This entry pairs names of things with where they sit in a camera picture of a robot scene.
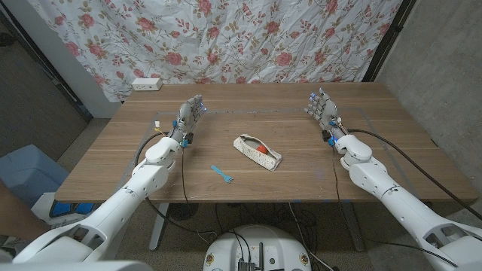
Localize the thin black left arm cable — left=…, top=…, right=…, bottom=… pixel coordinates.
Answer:
left=180, top=145, right=219, bottom=236

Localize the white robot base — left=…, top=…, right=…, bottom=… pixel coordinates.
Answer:
left=202, top=224, right=313, bottom=271

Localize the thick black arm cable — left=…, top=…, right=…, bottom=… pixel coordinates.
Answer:
left=348, top=129, right=482, bottom=221
left=134, top=131, right=167, bottom=167

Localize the floral backdrop cloth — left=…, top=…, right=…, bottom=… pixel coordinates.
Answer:
left=28, top=0, right=404, bottom=102

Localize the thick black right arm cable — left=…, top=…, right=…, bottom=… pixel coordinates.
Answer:
left=348, top=129, right=482, bottom=221

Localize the white patterned pen bag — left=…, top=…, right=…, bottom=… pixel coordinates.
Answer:
left=232, top=133, right=283, bottom=172

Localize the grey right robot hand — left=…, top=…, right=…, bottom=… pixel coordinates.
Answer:
left=304, top=87, right=349, bottom=141

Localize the grey table leg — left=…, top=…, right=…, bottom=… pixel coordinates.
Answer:
left=340, top=202, right=366, bottom=252
left=148, top=202, right=170, bottom=252

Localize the blue plastic fork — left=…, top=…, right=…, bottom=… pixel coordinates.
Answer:
left=210, top=164, right=234, bottom=184

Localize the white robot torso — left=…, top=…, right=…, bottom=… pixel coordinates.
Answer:
left=0, top=260, right=154, bottom=271

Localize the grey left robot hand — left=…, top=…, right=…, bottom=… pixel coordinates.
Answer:
left=169, top=94, right=207, bottom=142

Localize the person leg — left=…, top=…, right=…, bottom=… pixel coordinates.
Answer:
left=0, top=180, right=50, bottom=242

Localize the white and blue floor box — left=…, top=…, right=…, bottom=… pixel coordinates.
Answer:
left=32, top=191, right=95, bottom=229

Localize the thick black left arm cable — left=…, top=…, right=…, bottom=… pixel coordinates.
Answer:
left=134, top=131, right=167, bottom=167

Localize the white power strip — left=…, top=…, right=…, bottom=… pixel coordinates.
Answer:
left=131, top=77, right=163, bottom=92

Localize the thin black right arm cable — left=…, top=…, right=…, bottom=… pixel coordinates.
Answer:
left=331, top=145, right=459, bottom=269

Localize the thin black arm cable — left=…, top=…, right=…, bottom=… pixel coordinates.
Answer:
left=180, top=145, right=219, bottom=236
left=331, top=145, right=459, bottom=269

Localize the blue storage bin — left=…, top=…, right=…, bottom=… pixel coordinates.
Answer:
left=0, top=144, right=71, bottom=208

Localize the black backdrop stand pole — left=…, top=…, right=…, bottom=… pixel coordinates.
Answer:
left=361, top=0, right=417, bottom=83

